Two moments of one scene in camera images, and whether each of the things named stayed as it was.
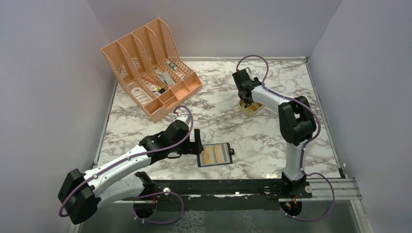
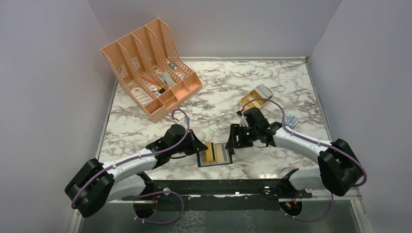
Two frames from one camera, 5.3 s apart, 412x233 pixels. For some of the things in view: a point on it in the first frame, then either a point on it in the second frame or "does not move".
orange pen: (150, 79) does not move
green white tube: (172, 65) does not move
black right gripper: (255, 80) → (232, 142)
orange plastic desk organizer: (152, 69) does not move
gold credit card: (207, 157) → (219, 155)
